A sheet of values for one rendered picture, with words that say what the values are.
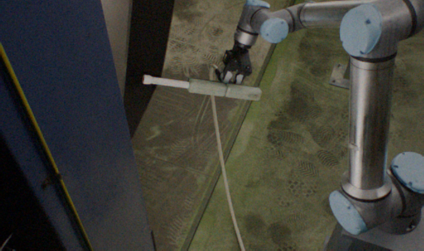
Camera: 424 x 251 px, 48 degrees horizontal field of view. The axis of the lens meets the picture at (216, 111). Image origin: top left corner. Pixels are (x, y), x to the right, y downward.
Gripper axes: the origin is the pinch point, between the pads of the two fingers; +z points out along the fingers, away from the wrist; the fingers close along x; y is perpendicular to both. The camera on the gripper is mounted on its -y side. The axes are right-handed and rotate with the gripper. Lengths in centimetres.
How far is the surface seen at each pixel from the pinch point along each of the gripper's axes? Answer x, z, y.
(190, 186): -12, 68, 24
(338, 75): -110, 12, 72
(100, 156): 72, -37, -106
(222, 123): -34, 47, 56
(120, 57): 52, -17, -26
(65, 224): 76, -31, -112
